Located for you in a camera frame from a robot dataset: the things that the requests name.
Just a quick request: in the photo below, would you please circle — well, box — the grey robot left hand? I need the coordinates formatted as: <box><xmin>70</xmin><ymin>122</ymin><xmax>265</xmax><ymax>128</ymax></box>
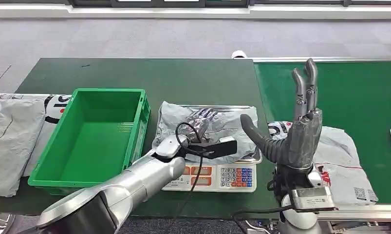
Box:
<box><xmin>179</xmin><ymin>108</ymin><xmax>219</xmax><ymax>143</ymax></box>

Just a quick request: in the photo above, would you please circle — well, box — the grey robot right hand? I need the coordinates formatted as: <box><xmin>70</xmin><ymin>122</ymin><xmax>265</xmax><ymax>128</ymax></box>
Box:
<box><xmin>240</xmin><ymin>58</ymin><xmax>323</xmax><ymax>169</ymax></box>

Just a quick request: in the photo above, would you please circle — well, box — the grey parcel bag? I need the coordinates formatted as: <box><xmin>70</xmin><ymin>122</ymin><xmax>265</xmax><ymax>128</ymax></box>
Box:
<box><xmin>151</xmin><ymin>101</ymin><xmax>259</xmax><ymax>164</ymax></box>

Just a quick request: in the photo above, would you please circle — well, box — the white parcel red logo barcode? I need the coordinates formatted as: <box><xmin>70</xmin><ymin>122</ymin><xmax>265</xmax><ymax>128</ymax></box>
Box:
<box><xmin>267</xmin><ymin>121</ymin><xmax>379</xmax><ymax>207</ymax></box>

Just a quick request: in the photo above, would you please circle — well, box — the white electronic scale steel tray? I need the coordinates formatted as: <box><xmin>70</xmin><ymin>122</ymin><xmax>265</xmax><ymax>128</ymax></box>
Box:
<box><xmin>160</xmin><ymin>104</ymin><xmax>263</xmax><ymax>193</ymax></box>

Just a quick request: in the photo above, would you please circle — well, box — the green belt conveyor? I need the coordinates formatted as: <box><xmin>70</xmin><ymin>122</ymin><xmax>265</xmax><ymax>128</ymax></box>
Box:
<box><xmin>251</xmin><ymin>57</ymin><xmax>391</xmax><ymax>234</ymax></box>

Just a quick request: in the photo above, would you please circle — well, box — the green plastic crate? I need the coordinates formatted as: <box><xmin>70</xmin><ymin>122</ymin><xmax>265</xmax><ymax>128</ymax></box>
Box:
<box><xmin>28</xmin><ymin>88</ymin><xmax>151</xmax><ymax>196</ymax></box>

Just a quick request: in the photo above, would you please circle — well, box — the large grey parcel dark seam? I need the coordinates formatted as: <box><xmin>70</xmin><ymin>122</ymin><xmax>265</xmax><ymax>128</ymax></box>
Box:
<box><xmin>0</xmin><ymin>94</ymin><xmax>51</xmax><ymax>197</ymax></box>

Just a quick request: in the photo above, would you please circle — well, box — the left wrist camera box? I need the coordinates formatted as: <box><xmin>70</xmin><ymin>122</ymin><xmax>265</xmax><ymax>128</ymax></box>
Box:
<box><xmin>188</xmin><ymin>136</ymin><xmax>239</xmax><ymax>159</ymax></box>

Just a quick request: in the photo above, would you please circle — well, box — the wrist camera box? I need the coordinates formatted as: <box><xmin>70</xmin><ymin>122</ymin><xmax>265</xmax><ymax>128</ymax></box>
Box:
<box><xmin>290</xmin><ymin>185</ymin><xmax>338</xmax><ymax>212</ymax></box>
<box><xmin>188</xmin><ymin>136</ymin><xmax>239</xmax><ymax>159</ymax></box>

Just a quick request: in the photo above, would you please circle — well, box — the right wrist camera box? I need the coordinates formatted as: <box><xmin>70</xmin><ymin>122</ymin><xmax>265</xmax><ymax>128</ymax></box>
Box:
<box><xmin>290</xmin><ymin>185</ymin><xmax>338</xmax><ymax>212</ymax></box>

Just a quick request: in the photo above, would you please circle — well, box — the white cable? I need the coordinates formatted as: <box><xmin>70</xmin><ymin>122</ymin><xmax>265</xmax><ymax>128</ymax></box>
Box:
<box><xmin>245</xmin><ymin>219</ymin><xmax>272</xmax><ymax>234</ymax></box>

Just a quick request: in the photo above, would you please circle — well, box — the white parcel black ring print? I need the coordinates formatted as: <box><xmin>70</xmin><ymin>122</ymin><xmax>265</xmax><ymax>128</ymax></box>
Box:
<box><xmin>0</xmin><ymin>93</ymin><xmax>72</xmax><ymax>177</ymax></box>

